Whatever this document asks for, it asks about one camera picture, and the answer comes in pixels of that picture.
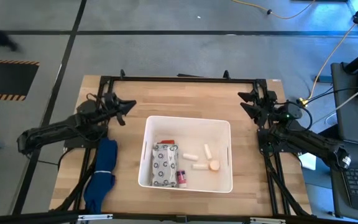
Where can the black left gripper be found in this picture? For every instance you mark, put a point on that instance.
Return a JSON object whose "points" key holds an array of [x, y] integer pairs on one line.
{"points": [[110, 104]]}

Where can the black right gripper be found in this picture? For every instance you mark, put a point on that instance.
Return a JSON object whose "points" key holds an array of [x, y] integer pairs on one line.
{"points": [[266, 109]]}

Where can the red bottle with white cap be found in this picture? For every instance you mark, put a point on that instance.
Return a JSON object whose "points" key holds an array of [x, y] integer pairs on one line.
{"points": [[168, 142]]}

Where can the white gauze roll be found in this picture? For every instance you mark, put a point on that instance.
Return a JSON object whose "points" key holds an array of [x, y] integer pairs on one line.
{"points": [[200, 166], [190, 157], [208, 151]]}

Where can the white woven plastic basket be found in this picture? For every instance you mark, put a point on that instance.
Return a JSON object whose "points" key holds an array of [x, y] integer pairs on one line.
{"points": [[188, 130]]}

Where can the white patterned packet with label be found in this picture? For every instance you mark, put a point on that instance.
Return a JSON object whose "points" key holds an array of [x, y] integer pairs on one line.
{"points": [[165, 166]]}

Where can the orange pill bottle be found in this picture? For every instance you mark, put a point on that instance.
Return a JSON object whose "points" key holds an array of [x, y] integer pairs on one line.
{"points": [[214, 165]]}

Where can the pink bottle with white cap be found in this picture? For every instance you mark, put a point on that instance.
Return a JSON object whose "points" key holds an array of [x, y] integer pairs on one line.
{"points": [[181, 178]]}

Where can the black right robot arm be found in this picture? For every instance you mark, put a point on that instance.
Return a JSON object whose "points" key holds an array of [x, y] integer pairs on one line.
{"points": [[303, 140]]}

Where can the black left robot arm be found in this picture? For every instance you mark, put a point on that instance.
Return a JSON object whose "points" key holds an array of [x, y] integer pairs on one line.
{"points": [[61, 129]]}

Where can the blue folded cloth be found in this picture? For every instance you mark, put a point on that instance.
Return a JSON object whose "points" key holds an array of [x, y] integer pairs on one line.
{"points": [[101, 177]]}

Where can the white paper sheet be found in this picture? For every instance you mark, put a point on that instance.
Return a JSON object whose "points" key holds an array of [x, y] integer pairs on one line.
{"points": [[308, 161]]}

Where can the black side desk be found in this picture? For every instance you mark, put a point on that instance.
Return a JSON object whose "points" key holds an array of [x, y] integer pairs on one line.
{"points": [[350, 124]]}

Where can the black hazard-striped floor mat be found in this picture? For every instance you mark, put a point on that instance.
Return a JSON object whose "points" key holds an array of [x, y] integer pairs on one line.
{"points": [[5, 80]]}

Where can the black aluminium table frame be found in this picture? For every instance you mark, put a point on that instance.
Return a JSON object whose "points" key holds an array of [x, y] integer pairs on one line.
{"points": [[182, 79]]}

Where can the silver metal bracket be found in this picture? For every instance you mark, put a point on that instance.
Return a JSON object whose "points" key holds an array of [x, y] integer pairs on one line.
{"points": [[94, 217], [267, 221]]}

